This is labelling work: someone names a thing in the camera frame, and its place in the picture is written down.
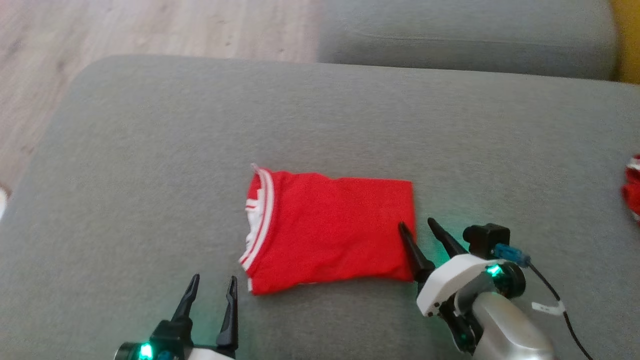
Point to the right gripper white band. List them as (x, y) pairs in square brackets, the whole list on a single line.
[(450, 285)]

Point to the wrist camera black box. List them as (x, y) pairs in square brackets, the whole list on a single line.
[(487, 237), (172, 332)]

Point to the large grey sofa seat cushion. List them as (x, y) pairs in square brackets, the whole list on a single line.
[(150, 175)]

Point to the small white object on floor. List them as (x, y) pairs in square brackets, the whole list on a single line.
[(2, 202)]

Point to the plain red shorts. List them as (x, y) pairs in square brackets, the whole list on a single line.
[(632, 192)]

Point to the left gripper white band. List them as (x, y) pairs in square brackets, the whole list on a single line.
[(210, 355)]

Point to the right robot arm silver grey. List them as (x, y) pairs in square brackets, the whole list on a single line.
[(510, 330)]

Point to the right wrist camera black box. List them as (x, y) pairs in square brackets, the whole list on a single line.
[(487, 237)]

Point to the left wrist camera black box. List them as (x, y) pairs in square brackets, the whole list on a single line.
[(172, 332)]

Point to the red jersey with white stripes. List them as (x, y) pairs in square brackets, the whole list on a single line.
[(340, 230)]

